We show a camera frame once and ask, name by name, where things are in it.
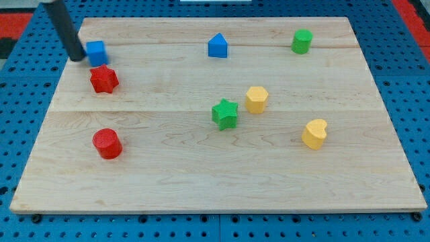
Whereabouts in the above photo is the yellow heart block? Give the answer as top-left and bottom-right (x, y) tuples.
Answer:
(301, 119), (327, 150)

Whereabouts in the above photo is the blue cube block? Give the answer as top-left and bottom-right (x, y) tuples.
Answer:
(86, 40), (109, 67)

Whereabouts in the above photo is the blue triangle block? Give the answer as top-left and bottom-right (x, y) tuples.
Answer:
(208, 33), (228, 58)

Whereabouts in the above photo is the green cylinder block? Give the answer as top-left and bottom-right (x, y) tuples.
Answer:
(291, 29), (313, 54)

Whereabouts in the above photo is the green star block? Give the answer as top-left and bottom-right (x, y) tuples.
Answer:
(212, 98), (239, 131)

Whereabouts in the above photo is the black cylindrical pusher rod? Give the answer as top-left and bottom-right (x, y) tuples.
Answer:
(41, 0), (85, 62)

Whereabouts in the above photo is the light wooden board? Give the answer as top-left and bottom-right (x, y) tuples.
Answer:
(10, 17), (427, 214)

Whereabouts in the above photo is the red cylinder block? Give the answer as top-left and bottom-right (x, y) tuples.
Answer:
(92, 128), (123, 159)

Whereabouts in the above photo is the red star block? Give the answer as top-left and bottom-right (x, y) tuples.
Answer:
(90, 64), (119, 93)

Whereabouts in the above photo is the yellow hexagon block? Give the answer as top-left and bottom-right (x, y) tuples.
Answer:
(245, 86), (269, 114)

